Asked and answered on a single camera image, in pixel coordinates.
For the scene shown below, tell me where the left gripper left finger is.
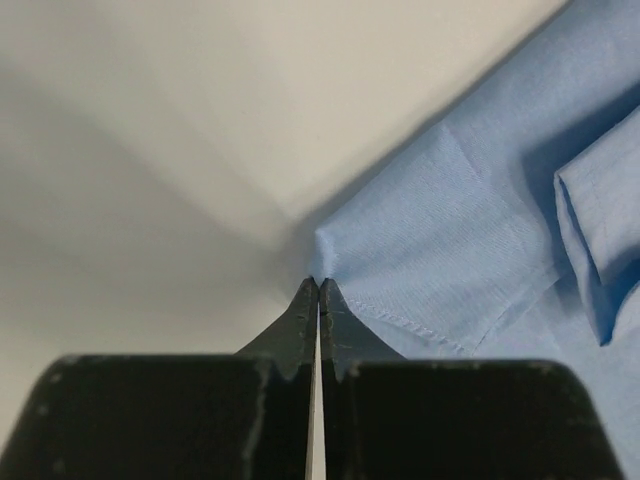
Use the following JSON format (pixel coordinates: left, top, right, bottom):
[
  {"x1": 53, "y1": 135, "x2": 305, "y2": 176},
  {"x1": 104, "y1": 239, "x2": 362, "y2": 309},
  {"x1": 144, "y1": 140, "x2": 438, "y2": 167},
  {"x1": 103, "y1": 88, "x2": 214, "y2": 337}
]
[{"x1": 13, "y1": 279, "x2": 319, "y2": 479}]

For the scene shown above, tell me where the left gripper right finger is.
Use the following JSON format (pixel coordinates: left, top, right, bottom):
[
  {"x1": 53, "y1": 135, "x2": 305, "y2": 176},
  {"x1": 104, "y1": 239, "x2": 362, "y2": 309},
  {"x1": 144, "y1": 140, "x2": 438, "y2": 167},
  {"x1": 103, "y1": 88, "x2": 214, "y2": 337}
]
[{"x1": 319, "y1": 279, "x2": 623, "y2": 479}]

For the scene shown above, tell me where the light blue long sleeve shirt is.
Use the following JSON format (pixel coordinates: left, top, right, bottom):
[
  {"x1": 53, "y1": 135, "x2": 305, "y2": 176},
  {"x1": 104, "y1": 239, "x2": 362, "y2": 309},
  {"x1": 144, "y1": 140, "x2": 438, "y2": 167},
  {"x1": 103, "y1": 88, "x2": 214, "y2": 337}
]
[{"x1": 311, "y1": 1, "x2": 639, "y2": 479}]

